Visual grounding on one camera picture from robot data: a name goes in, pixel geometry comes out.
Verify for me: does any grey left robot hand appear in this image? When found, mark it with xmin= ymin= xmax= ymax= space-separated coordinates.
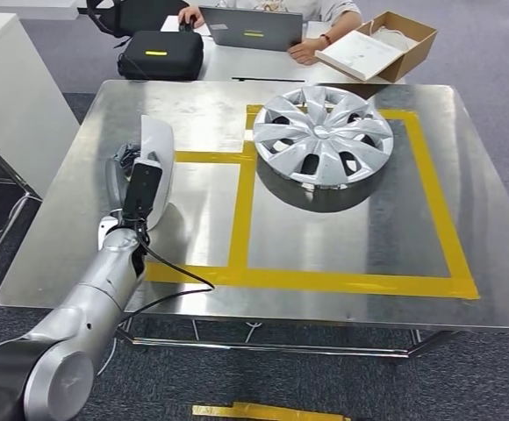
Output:
xmin=105 ymin=142 xmax=144 ymax=213

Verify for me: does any white curved plastic part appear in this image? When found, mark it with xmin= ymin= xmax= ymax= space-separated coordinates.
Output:
xmin=139 ymin=114 xmax=176 ymax=232

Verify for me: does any stainless steel workbench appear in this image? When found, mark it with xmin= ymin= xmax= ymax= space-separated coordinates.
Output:
xmin=0 ymin=80 xmax=509 ymax=359

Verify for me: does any black zipper case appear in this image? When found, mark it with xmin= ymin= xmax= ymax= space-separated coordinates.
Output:
xmin=117 ymin=30 xmax=204 ymax=82

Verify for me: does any black office chair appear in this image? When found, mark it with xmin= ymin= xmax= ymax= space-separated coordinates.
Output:
xmin=85 ymin=0 xmax=190 ymax=39

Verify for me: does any grey laptop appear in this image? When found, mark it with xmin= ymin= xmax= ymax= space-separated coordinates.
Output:
xmin=198 ymin=5 xmax=304 ymax=54

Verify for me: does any silver wheel hubcap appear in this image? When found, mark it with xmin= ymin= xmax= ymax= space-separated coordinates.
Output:
xmin=252 ymin=85 xmax=394 ymax=189

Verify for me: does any yellow floor tape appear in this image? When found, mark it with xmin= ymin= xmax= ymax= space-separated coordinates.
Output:
xmin=192 ymin=402 xmax=352 ymax=421

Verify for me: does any person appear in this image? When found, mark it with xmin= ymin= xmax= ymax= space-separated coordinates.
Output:
xmin=177 ymin=0 xmax=363 ymax=66

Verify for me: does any brown cardboard box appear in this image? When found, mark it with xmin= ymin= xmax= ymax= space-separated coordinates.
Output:
xmin=355 ymin=10 xmax=439 ymax=84

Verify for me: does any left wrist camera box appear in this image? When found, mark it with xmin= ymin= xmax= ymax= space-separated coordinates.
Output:
xmin=122 ymin=161 xmax=163 ymax=222

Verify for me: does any black camera cable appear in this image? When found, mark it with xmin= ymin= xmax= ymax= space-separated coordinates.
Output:
xmin=118 ymin=223 xmax=216 ymax=326

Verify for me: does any grey table frame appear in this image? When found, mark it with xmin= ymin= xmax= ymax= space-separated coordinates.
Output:
xmin=0 ymin=127 xmax=42 ymax=292

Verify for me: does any white power strip cable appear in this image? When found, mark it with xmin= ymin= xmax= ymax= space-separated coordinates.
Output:
xmin=98 ymin=337 xmax=118 ymax=376

